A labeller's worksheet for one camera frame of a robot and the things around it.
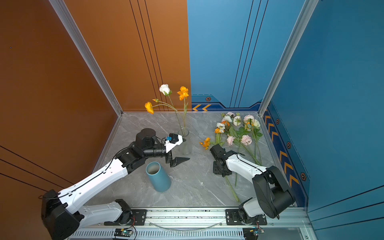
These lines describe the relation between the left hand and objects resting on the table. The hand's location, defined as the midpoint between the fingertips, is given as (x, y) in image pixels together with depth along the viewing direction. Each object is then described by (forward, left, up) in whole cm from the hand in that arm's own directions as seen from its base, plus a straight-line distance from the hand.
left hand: (186, 147), depth 68 cm
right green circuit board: (-30, -31, -27) cm, 51 cm away
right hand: (0, -17, -26) cm, 32 cm away
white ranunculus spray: (+26, -20, -19) cm, 38 cm away
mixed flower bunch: (+29, -31, -24) cm, 49 cm away
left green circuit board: (-30, +30, -29) cm, 51 cm away
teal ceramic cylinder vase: (-10, +13, -10) cm, 20 cm away
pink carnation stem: (+20, -38, -23) cm, 49 cm away
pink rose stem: (+20, -27, -23) cm, 41 cm away
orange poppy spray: (+17, -10, -22) cm, 30 cm away
